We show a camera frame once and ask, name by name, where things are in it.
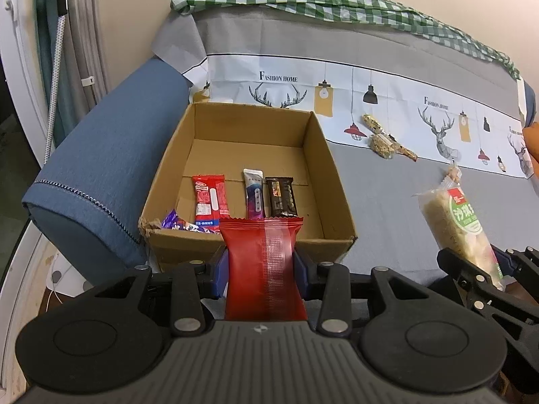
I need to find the red white snack packet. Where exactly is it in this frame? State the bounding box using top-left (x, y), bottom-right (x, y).
top-left (192, 174), bottom-right (230, 224)

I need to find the orange cloth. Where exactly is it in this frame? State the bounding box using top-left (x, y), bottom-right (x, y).
top-left (521, 122), bottom-right (539, 198)

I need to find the orange snack bar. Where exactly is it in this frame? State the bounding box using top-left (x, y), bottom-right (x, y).
top-left (389, 135), bottom-right (419, 162)

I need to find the brown chocolate packet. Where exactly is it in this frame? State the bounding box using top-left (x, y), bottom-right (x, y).
top-left (264, 177), bottom-right (299, 218)

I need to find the grey curtain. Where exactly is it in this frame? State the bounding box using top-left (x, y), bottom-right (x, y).
top-left (67, 0), bottom-right (111, 110)

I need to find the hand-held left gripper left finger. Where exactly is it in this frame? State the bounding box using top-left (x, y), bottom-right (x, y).
top-left (93, 245), bottom-right (231, 337)

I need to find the braided steamer hose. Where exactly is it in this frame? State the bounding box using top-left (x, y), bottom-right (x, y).
top-left (44, 13), bottom-right (68, 166)

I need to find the clear biscuit bag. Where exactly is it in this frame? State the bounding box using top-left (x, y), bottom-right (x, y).
top-left (442, 164), bottom-right (464, 190)

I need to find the green label rice cake packet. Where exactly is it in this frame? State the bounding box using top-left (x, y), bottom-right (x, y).
top-left (412, 185), bottom-right (506, 291)

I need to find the clear cereal bag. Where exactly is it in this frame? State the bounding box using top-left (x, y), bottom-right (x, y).
top-left (370, 133), bottom-right (399, 160)

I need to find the purple snack packet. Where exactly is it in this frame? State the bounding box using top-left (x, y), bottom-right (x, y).
top-left (161, 209), bottom-right (222, 235)

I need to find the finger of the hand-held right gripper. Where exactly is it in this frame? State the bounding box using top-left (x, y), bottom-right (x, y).
top-left (437, 247), bottom-right (504, 316)
top-left (495, 246), bottom-right (539, 287)

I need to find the blue sofa armrest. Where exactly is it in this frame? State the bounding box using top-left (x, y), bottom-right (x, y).
top-left (22, 58), bottom-right (194, 271)
top-left (522, 79), bottom-right (539, 129)

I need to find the brown cardboard box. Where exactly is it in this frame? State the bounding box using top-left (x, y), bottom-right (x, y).
top-left (139, 102), bottom-right (358, 272)

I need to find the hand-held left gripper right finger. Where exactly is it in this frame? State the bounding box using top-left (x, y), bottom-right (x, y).
top-left (292, 245), bottom-right (427, 337)

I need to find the grey purple stick packet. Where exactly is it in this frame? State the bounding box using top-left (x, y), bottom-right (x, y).
top-left (243, 168), bottom-right (266, 221)

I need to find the plain red snack packet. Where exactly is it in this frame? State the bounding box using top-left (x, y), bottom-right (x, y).
top-left (219, 215), bottom-right (309, 321)

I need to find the grey printed blanket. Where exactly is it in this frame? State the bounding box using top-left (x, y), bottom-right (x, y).
top-left (152, 2), bottom-right (539, 304)

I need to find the white door frame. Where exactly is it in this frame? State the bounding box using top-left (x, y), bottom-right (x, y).
top-left (0, 0), bottom-right (55, 169)

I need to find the yellow nut bar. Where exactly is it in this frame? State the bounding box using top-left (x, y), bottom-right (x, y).
top-left (362, 113), bottom-right (385, 135)

